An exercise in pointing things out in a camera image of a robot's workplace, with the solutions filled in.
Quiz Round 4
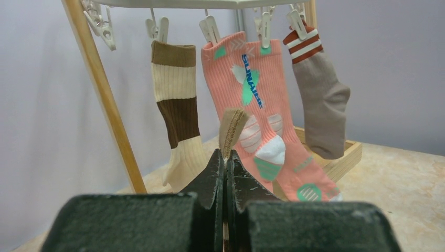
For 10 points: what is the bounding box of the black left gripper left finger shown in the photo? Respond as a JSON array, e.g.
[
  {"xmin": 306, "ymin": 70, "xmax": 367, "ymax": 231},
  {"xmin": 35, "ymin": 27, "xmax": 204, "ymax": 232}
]
[{"xmin": 41, "ymin": 149, "xmax": 224, "ymax": 251}]

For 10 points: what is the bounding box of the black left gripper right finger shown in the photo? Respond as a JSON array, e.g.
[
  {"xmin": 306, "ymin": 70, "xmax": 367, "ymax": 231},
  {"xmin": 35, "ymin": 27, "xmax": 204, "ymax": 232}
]
[{"xmin": 226, "ymin": 151, "xmax": 400, "ymax": 251}]

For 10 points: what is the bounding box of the pink sock with green pattern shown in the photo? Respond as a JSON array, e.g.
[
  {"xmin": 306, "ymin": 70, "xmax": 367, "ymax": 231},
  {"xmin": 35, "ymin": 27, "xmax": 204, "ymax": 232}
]
[{"xmin": 246, "ymin": 39, "xmax": 343, "ymax": 202}]

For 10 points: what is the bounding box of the brown beige striped sock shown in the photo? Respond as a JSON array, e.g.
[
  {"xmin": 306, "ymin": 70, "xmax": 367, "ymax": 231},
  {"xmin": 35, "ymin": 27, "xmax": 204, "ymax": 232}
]
[
  {"xmin": 219, "ymin": 108, "xmax": 249, "ymax": 162},
  {"xmin": 151, "ymin": 40, "xmax": 208, "ymax": 192}
]

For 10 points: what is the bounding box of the white hanger clip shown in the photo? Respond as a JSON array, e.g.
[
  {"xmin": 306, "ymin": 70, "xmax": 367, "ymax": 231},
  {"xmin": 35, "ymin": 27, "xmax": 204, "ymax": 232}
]
[
  {"xmin": 199, "ymin": 9, "xmax": 221, "ymax": 45},
  {"xmin": 253, "ymin": 6, "xmax": 275, "ymax": 49},
  {"xmin": 145, "ymin": 8, "xmax": 169, "ymax": 44},
  {"xmin": 287, "ymin": 4, "xmax": 308, "ymax": 40},
  {"xmin": 80, "ymin": 0, "xmax": 116, "ymax": 51}
]

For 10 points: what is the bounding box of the wooden hanger stand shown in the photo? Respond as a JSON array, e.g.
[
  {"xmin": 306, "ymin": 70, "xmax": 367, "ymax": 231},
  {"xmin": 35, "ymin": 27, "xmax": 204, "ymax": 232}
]
[{"xmin": 62, "ymin": 1, "xmax": 363, "ymax": 194}]

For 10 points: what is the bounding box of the white clip drying hanger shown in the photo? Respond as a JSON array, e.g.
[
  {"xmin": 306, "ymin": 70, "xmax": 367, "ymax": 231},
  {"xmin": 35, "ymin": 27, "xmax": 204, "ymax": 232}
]
[{"xmin": 94, "ymin": 0, "xmax": 308, "ymax": 9}]

